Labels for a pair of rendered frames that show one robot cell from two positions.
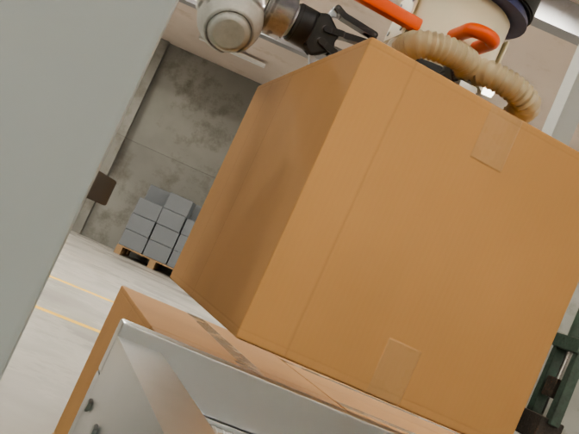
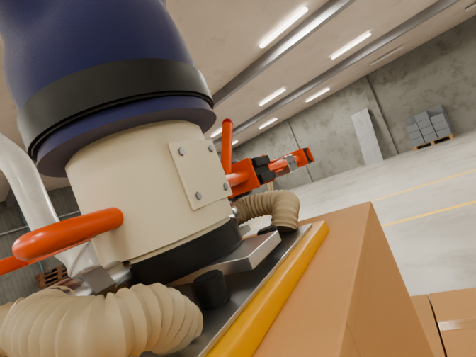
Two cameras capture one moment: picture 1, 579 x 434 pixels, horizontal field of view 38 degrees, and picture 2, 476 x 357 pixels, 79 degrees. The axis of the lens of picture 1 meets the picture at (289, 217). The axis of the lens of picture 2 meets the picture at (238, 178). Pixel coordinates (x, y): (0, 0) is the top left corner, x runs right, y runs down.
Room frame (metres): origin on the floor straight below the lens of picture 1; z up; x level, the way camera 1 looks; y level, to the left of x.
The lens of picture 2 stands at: (1.15, -0.44, 1.14)
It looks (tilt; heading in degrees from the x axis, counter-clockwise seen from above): 2 degrees up; 43
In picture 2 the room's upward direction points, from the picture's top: 21 degrees counter-clockwise
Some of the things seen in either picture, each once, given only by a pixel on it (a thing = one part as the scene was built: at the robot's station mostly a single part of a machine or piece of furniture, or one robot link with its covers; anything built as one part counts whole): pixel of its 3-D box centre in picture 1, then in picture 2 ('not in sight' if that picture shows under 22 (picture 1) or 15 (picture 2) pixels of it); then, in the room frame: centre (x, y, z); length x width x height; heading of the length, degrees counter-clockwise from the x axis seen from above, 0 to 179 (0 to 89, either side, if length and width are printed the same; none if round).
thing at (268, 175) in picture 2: not in sight; (245, 176); (1.59, -0.05, 1.16); 0.10 x 0.08 x 0.06; 104
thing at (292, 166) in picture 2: not in sight; (282, 166); (1.79, 0.00, 1.16); 0.07 x 0.07 x 0.04; 14
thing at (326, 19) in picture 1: (312, 31); not in sight; (1.55, 0.10, 1.16); 0.09 x 0.07 x 0.08; 106
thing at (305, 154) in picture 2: not in sight; (297, 159); (1.93, 0.03, 1.16); 0.08 x 0.07 x 0.05; 14
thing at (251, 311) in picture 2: not in sight; (250, 268); (1.37, -0.21, 1.06); 0.34 x 0.10 x 0.05; 14
